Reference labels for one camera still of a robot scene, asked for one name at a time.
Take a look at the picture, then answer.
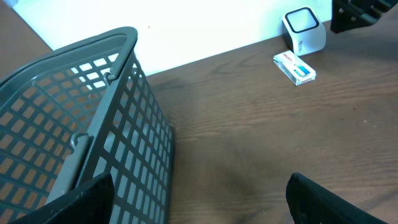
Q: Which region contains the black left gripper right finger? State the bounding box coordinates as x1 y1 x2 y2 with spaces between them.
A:
285 172 383 224

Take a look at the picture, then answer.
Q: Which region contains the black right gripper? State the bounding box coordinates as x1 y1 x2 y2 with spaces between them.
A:
330 0 397 34

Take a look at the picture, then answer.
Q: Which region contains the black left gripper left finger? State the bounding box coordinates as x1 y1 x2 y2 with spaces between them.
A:
11 173 114 224

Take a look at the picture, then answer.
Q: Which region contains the white Panadol box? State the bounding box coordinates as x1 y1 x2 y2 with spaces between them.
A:
273 50 317 86

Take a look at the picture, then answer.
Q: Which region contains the white barcode scanner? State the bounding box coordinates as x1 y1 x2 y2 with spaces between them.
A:
282 7 326 56

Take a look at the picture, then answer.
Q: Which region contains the grey plastic basket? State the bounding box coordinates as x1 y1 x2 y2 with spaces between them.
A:
1 27 174 223

